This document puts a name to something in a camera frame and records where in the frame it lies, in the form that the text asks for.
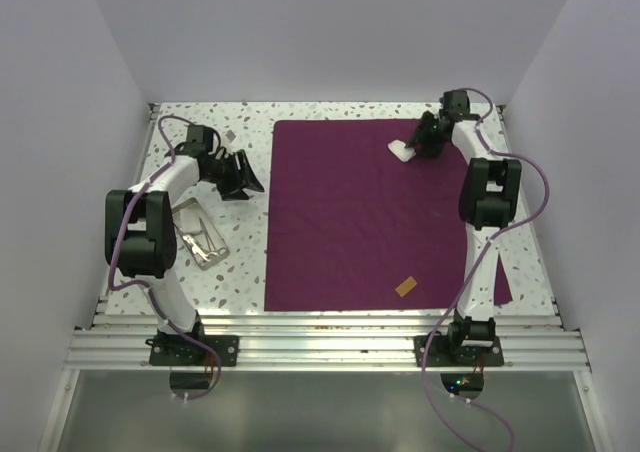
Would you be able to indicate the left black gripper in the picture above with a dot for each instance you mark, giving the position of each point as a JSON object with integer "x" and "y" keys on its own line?
{"x": 242, "y": 178}

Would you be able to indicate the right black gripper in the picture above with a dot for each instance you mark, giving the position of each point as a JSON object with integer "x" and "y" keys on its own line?
{"x": 420, "y": 136}

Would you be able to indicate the metal instrument tray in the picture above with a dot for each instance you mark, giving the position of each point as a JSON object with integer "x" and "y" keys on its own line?
{"x": 186, "y": 218}

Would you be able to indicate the steel hemostat clamp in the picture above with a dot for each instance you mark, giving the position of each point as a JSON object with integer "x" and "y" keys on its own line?
{"x": 210, "y": 238}

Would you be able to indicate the steel surgical scissors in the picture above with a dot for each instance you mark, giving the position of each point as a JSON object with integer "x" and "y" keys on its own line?
{"x": 199, "y": 253}

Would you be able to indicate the tan adhesive bandage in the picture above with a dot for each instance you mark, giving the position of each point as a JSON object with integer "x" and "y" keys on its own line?
{"x": 406, "y": 286}

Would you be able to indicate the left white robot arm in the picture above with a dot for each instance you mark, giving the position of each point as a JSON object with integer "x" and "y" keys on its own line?
{"x": 140, "y": 236}

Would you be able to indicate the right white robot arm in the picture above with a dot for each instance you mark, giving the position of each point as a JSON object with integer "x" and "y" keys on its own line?
{"x": 487, "y": 205}

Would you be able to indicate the purple cloth mat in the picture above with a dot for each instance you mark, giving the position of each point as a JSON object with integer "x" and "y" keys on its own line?
{"x": 348, "y": 222}

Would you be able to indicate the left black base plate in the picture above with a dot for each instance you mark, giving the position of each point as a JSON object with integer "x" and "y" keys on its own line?
{"x": 173, "y": 351}

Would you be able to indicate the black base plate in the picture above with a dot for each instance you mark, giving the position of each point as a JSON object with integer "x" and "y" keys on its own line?
{"x": 173, "y": 351}
{"x": 442, "y": 354}

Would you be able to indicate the aluminium rail frame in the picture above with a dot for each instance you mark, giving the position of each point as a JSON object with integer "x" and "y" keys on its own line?
{"x": 333, "y": 380}

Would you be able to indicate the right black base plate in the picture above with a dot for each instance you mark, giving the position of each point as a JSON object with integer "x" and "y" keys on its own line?
{"x": 442, "y": 354}

